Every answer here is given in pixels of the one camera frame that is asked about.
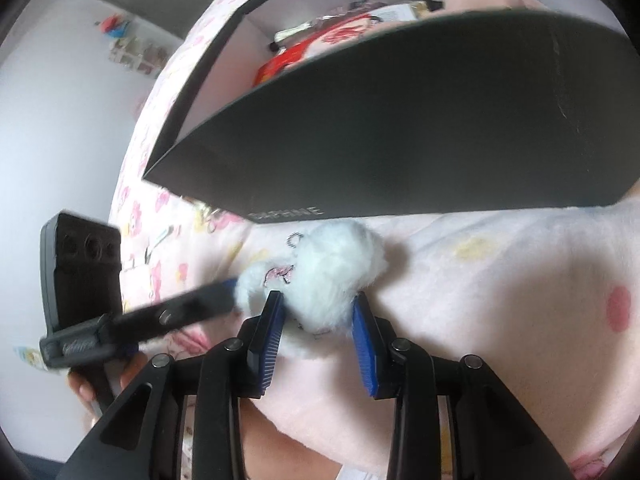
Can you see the person's left hand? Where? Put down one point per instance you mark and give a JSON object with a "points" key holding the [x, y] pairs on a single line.
{"points": [[85, 391]]}

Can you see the pink cartoon print blanket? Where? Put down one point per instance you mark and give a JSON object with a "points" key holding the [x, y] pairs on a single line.
{"points": [[549, 298]]}

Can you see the white fluffy plush toy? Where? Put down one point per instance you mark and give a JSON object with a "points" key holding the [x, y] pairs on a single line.
{"points": [[319, 282]]}

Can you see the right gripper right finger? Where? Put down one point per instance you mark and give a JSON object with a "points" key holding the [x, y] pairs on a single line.
{"points": [[492, 435]]}

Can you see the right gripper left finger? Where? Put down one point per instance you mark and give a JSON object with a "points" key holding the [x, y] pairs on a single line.
{"points": [[139, 436]]}

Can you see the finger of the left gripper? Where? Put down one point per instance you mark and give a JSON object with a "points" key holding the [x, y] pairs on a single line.
{"points": [[198, 305]]}

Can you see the colourful wall shelf items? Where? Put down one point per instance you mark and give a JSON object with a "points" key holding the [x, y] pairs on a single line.
{"points": [[137, 54]]}

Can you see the red printed box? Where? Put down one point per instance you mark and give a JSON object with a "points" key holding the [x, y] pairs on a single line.
{"points": [[318, 43]]}

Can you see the large black cardboard box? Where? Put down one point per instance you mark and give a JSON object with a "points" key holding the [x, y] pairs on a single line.
{"points": [[448, 105]]}

